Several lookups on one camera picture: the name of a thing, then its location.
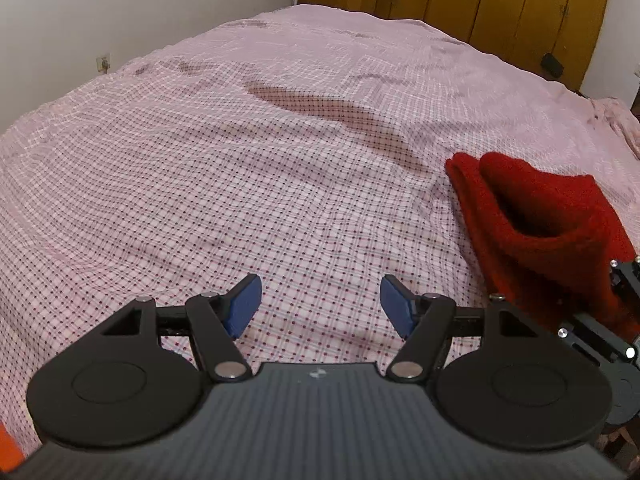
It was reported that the yellow wooden wardrobe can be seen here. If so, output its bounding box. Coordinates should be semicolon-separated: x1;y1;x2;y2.
297;0;616;94

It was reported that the pink checked bedsheet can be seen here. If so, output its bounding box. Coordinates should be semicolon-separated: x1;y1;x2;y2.
0;4;640;461

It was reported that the orange object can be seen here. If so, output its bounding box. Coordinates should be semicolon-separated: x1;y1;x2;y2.
0;422;24;472

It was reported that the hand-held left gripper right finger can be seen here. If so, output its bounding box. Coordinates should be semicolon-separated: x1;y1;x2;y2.
379;273;548;382

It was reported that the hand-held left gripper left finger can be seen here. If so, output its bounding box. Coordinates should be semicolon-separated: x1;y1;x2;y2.
100;273;264;382

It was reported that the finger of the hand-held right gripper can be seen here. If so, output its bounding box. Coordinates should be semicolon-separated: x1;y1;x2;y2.
608;255;640;307
556;311;640;367

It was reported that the red knitted garment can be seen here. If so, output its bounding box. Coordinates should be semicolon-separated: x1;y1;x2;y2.
444;151;640;334

